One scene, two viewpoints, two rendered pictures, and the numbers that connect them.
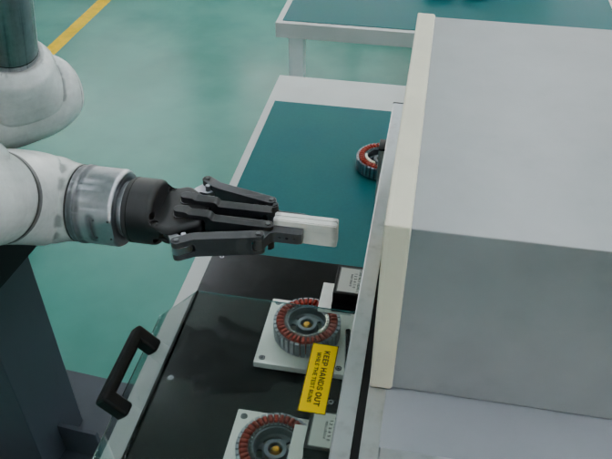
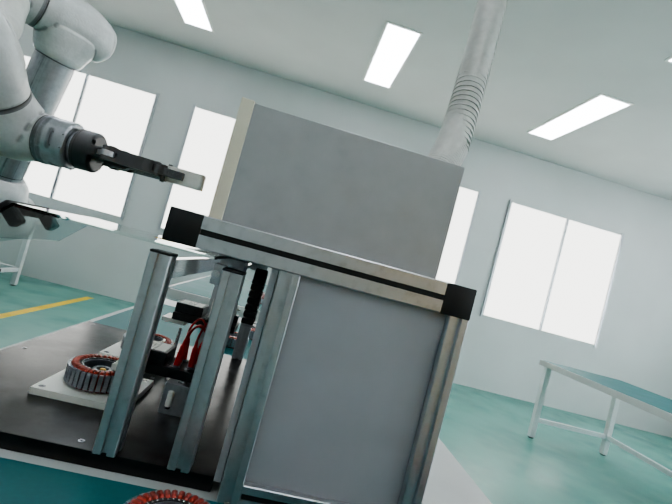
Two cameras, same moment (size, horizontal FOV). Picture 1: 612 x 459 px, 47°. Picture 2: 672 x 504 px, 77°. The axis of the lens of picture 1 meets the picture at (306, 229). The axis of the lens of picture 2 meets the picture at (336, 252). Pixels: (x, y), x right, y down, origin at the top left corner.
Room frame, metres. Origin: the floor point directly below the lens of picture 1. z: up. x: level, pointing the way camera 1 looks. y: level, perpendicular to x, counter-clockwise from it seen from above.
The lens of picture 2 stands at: (-0.26, -0.08, 1.09)
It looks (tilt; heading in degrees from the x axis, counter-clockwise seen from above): 2 degrees up; 344
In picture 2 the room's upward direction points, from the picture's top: 15 degrees clockwise
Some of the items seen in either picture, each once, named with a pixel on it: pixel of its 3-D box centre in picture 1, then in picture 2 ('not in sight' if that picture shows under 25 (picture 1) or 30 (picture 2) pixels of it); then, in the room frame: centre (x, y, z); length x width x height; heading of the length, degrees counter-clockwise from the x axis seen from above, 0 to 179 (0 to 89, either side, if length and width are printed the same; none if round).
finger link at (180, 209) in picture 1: (224, 227); (136, 164); (0.60, 0.09, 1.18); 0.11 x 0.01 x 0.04; 78
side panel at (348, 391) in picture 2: not in sight; (345, 405); (0.30, -0.31, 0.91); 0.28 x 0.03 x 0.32; 79
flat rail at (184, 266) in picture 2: not in sight; (204, 264); (0.67, -0.08, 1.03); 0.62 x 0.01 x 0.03; 169
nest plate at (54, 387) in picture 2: not in sight; (97, 386); (0.57, 0.04, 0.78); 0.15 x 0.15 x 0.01; 79
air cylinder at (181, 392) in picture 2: not in sight; (181, 393); (0.54, -0.10, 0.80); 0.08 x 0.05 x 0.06; 169
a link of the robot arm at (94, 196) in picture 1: (107, 206); (62, 144); (0.64, 0.23, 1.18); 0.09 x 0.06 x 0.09; 169
